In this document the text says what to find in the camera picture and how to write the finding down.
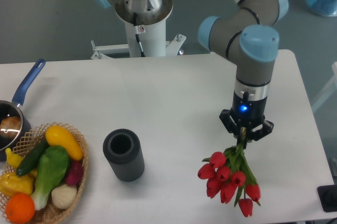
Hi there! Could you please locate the yellow squash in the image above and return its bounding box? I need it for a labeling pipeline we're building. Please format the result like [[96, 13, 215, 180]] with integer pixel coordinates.
[[45, 125, 84, 161]]

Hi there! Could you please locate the dark grey ribbed vase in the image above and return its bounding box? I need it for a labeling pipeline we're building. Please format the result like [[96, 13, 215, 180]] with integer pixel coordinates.
[[103, 129, 145, 182]]

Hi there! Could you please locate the purple red onion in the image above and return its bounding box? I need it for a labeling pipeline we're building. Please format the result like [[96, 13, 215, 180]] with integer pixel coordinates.
[[65, 161, 84, 186]]

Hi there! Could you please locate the red tulip bouquet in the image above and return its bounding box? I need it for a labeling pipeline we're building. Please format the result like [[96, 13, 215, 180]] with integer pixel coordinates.
[[197, 128, 261, 218]]

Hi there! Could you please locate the black device at edge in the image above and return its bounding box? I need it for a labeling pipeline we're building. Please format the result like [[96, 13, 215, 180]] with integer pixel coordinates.
[[317, 185, 336, 212]]

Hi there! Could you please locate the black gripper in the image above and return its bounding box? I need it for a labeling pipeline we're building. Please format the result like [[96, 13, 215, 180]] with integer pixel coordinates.
[[219, 93, 274, 149]]

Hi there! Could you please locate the white garlic bulb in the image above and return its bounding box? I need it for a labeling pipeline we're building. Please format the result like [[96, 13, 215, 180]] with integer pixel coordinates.
[[51, 184, 77, 209]]

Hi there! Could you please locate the green bok choy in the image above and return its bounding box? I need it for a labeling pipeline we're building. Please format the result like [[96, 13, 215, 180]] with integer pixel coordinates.
[[31, 146, 70, 211]]

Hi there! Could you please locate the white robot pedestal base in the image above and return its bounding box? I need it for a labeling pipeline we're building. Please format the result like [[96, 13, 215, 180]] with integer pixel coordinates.
[[91, 0, 186, 59]]

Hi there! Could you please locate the orange fruit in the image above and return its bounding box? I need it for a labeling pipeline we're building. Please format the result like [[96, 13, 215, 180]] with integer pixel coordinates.
[[5, 193, 35, 223]]

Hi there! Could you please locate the brown bread roll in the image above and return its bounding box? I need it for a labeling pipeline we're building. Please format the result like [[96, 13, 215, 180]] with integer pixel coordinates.
[[1, 116, 21, 139]]

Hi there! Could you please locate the green cucumber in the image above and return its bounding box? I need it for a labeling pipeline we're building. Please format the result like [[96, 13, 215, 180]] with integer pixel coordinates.
[[16, 137, 49, 177]]

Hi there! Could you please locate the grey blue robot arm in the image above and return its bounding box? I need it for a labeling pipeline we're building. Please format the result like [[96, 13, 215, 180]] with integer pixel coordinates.
[[96, 0, 289, 146]]

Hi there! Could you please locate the blue handled saucepan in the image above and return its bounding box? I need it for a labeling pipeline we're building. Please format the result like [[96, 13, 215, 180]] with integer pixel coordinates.
[[1, 59, 46, 161]]

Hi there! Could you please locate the black base cable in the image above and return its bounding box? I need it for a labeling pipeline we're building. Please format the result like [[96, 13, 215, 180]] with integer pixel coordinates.
[[132, 12, 146, 57]]

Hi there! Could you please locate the woven wicker basket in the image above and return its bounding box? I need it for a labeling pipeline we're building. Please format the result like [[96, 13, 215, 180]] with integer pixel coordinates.
[[12, 122, 89, 223]]

